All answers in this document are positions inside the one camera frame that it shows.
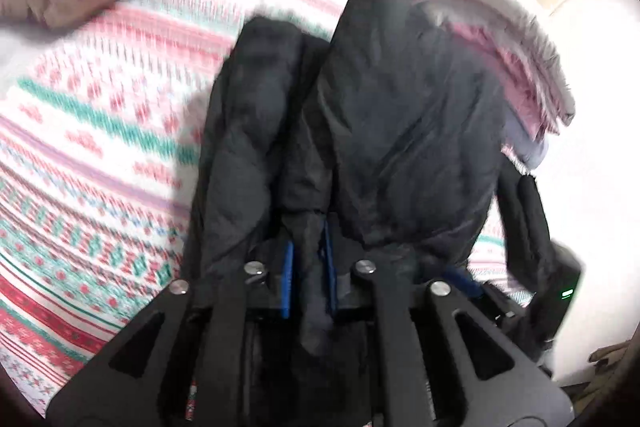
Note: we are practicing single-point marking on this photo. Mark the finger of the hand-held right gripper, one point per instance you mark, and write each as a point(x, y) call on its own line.
point(462, 278)

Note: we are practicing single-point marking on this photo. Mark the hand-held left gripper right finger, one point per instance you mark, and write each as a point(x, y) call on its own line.
point(328, 272)

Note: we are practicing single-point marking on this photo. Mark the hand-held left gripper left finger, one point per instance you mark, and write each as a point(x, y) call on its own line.
point(287, 279)

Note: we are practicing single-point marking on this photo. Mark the black quilted jacket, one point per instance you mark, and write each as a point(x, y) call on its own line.
point(375, 132)

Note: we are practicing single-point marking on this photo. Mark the blue pillow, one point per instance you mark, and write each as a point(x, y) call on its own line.
point(527, 149)

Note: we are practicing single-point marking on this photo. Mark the red green patterned blanket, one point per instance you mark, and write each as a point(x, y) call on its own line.
point(100, 132)

